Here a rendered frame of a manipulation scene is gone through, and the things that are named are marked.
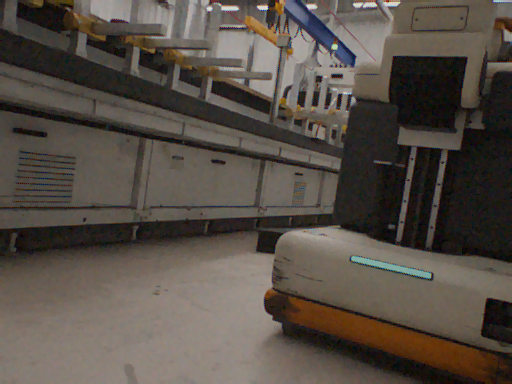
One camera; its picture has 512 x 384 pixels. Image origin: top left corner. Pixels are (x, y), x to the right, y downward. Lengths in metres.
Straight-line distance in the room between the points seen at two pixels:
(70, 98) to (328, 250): 0.98
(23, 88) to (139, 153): 0.83
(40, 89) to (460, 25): 1.18
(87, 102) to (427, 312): 1.25
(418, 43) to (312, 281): 0.62
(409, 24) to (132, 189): 1.47
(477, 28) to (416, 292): 0.62
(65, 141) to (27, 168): 0.19
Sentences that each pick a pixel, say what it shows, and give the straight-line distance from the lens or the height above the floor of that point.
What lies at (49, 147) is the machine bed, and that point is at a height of 0.40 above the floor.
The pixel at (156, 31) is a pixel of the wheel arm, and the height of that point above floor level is 0.79.
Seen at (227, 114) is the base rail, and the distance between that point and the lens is 2.43.
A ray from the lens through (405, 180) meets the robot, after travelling 1.50.
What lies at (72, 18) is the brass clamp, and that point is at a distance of 1.74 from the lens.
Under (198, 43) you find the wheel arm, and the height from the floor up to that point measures 0.83.
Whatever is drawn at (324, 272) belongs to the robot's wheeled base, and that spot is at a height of 0.20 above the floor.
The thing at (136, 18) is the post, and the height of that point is 0.90.
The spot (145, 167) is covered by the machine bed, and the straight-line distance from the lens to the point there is 2.35.
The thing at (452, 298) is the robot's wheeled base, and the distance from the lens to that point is 1.20.
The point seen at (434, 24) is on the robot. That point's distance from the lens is 1.34.
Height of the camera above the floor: 0.43
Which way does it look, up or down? 3 degrees down
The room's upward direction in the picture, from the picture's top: 8 degrees clockwise
